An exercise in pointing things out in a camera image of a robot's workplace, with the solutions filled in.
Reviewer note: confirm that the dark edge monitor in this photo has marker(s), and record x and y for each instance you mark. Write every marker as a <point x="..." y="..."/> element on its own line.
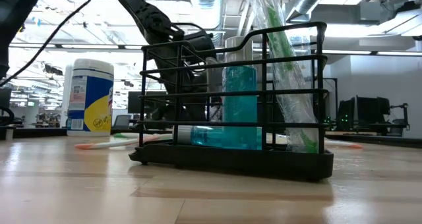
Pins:
<point x="5" y="99"/>

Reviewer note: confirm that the black monitor group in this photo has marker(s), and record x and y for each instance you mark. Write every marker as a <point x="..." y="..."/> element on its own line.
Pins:
<point x="369" y="110"/>

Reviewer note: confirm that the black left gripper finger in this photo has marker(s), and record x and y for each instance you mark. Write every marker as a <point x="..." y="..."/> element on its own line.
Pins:
<point x="186" y="108"/>

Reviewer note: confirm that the green white toothbrush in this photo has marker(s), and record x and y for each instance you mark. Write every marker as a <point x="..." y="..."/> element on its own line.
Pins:
<point x="120" y="135"/>

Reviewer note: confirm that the white blue yellow wipes canister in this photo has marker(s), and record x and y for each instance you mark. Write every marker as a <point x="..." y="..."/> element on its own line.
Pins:
<point x="95" y="95"/>

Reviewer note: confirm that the plastic-wrapped green toothbrush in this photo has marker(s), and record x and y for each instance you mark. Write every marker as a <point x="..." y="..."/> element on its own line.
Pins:
<point x="293" y="108"/>

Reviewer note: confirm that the orange white toothbrush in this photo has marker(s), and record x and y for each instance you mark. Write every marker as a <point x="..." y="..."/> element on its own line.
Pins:
<point x="99" y="145"/>
<point x="346" y="144"/>

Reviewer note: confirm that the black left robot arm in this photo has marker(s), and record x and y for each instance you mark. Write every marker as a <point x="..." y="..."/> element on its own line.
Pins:
<point x="145" y="13"/>

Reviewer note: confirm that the tall blue mouthwash bottle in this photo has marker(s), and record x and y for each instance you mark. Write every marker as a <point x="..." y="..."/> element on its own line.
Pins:
<point x="239" y="108"/>

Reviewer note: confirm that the black background monitor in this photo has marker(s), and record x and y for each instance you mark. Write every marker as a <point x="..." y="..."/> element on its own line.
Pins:
<point x="133" y="102"/>

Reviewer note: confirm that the grey chair back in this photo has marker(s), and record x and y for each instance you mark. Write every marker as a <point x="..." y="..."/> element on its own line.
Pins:
<point x="122" y="122"/>

